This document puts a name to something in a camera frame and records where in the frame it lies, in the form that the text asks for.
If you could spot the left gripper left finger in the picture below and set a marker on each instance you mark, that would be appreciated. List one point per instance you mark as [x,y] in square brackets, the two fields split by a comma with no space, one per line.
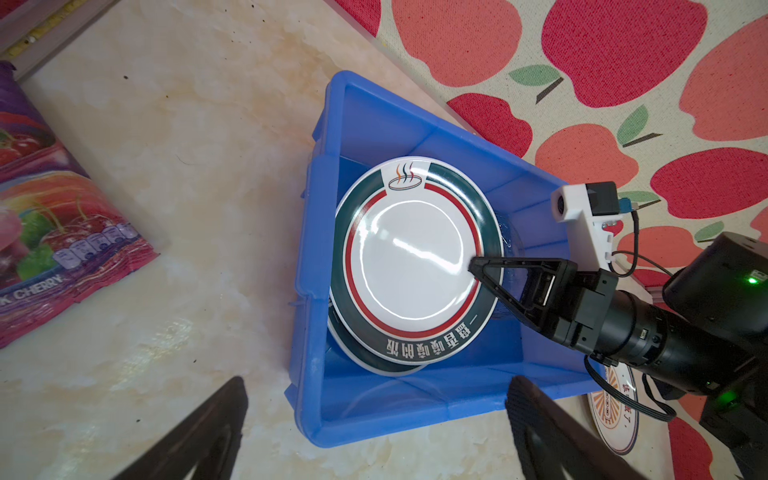
[204,445]

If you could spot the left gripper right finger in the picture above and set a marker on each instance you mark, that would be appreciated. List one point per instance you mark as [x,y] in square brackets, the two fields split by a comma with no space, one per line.
[551,444]

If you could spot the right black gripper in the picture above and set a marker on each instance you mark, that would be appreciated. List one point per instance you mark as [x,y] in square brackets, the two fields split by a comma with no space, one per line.
[569,307]

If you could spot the blue plastic bin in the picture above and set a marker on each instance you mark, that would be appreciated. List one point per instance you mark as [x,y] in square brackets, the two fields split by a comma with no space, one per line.
[336,402]

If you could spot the green rimmed white plate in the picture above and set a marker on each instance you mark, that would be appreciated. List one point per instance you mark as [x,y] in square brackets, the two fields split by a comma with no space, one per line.
[360,355]
[404,236]

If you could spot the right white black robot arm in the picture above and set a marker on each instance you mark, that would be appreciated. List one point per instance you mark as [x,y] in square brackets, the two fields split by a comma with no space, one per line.
[708,338]

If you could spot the near right orange sunburst plate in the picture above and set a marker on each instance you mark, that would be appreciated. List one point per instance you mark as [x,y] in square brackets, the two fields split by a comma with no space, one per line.
[616,423]

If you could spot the purple cherry snack bag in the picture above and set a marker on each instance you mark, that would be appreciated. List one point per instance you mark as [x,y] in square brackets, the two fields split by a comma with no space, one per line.
[61,238]

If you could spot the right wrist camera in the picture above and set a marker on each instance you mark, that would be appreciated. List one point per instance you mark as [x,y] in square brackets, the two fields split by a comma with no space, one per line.
[585,210]

